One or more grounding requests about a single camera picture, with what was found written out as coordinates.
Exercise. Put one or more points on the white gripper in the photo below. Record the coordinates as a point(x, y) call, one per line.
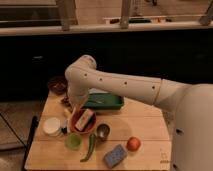
point(77, 97)

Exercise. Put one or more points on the black and white brush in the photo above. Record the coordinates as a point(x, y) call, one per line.
point(64, 124)

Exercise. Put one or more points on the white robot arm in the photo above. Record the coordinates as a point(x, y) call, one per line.
point(192, 105)

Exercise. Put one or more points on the white paper cup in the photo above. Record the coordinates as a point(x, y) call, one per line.
point(52, 126)

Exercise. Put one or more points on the small metal cup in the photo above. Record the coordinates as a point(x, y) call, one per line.
point(103, 131)

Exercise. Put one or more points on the green plastic cup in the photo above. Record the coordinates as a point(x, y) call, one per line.
point(73, 141)

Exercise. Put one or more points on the dark grape bunch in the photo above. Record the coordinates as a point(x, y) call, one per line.
point(65, 100)

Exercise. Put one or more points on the green plastic tray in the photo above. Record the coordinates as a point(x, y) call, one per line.
point(111, 101)

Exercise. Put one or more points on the orange bowl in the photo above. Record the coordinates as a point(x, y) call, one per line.
point(89, 126)

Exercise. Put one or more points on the yellow banana piece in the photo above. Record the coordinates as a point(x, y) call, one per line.
point(67, 113)

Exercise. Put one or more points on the wooden block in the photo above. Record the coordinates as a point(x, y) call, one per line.
point(84, 119)

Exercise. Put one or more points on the dark brown bowl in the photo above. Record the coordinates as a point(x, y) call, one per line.
point(57, 85)

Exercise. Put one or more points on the green chili pepper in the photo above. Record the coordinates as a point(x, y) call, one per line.
point(92, 143)

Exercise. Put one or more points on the blue sponge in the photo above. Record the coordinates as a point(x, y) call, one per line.
point(115, 156)

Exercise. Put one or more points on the orange fruit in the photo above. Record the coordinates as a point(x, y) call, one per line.
point(133, 144)

